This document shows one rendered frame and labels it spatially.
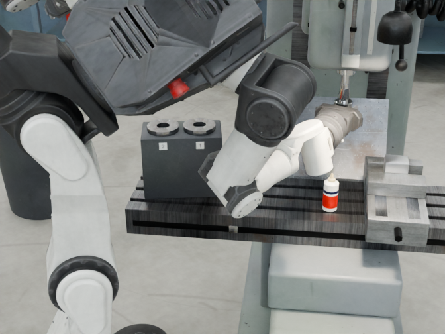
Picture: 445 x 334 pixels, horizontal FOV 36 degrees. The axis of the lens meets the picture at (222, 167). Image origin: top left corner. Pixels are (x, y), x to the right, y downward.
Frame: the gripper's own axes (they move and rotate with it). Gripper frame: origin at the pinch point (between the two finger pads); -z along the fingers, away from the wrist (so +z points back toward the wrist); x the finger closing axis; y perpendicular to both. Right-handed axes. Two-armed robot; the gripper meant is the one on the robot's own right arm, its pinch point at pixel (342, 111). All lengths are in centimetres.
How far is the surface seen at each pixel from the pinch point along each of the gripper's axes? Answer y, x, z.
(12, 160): 82, 179, -62
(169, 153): 12.8, 41.9, 18.7
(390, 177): 15.9, -14.5, 1.0
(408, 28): -29.9, -17.9, 21.2
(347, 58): -18.7, -3.4, 12.7
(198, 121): 7.0, 38.3, 7.9
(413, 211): 19.9, -22.6, 8.6
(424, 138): 115, 12, -248
